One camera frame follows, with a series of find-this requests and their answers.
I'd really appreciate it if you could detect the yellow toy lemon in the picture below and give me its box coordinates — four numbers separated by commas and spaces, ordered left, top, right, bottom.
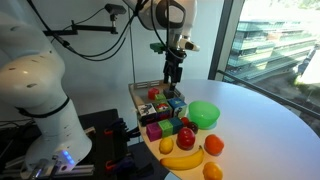
158, 136, 175, 155

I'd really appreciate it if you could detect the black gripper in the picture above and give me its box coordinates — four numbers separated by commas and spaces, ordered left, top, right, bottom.
162, 49, 184, 91

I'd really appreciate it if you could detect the wooden tray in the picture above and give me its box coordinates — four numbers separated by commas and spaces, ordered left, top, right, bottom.
128, 79, 186, 116

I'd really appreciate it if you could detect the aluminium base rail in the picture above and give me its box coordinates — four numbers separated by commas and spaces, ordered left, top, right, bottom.
0, 161, 95, 180

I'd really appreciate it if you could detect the black camera on mount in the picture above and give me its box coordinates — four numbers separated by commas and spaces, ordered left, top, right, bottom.
104, 3, 128, 16

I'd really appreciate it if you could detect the green block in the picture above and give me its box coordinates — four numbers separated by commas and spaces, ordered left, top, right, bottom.
157, 119, 175, 138

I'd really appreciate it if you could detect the magenta block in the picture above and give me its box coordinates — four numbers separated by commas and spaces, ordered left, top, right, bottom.
145, 122, 163, 143

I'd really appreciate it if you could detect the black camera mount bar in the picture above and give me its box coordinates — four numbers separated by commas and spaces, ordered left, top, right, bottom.
42, 14, 120, 37

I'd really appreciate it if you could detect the red toy apple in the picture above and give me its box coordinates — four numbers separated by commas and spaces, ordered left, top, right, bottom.
176, 126, 197, 151

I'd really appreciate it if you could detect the thick black cable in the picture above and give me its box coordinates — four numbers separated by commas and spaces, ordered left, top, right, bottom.
26, 0, 141, 63

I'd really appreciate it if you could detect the dark toy plum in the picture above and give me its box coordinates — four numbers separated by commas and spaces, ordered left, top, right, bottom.
187, 121, 200, 135

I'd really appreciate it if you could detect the thin black cable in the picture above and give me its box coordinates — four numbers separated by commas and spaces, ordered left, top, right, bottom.
127, 14, 137, 85

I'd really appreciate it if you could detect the yellow-orange toy orange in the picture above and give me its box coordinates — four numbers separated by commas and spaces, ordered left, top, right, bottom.
202, 161, 224, 180

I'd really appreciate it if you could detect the small red toy fruit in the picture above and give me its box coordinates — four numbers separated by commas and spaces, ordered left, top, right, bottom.
180, 116, 191, 127

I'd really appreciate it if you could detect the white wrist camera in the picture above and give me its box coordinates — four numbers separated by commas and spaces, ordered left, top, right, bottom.
179, 34, 201, 52

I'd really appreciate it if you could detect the blue soft number cube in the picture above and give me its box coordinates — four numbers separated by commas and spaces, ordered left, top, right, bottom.
166, 97, 188, 119

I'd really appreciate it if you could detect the teal block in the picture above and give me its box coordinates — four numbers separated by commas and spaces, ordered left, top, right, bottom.
169, 116, 184, 135

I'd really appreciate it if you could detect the black white zebra cube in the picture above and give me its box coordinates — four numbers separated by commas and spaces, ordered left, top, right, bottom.
137, 103, 158, 127

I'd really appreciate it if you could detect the red block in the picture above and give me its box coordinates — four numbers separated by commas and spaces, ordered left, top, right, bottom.
147, 87, 161, 101

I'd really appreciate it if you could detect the green plastic bowl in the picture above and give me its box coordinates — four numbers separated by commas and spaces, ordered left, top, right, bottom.
187, 100, 221, 131

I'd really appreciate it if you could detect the yellow-green block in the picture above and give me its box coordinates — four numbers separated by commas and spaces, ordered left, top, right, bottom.
154, 93, 167, 103

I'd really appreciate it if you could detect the green wrist mount piece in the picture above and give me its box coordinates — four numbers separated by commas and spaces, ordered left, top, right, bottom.
149, 41, 167, 55

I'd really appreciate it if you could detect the dark window frame post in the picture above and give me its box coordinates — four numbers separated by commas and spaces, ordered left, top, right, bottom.
207, 0, 246, 81

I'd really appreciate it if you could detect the red-orange toy fruit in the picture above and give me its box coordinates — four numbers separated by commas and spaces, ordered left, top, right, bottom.
203, 133, 225, 157

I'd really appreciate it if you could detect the grey block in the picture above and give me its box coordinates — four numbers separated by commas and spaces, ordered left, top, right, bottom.
162, 88, 178, 100

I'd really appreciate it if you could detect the multicolour soft car cube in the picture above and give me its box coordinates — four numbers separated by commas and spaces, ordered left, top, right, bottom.
152, 101, 174, 121

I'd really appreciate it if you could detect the yellow toy banana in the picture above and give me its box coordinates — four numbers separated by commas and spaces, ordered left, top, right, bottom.
159, 145, 206, 172

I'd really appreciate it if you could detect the black clamp with orange tips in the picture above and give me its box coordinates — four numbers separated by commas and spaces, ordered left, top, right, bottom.
104, 154, 155, 179
103, 117, 141, 143

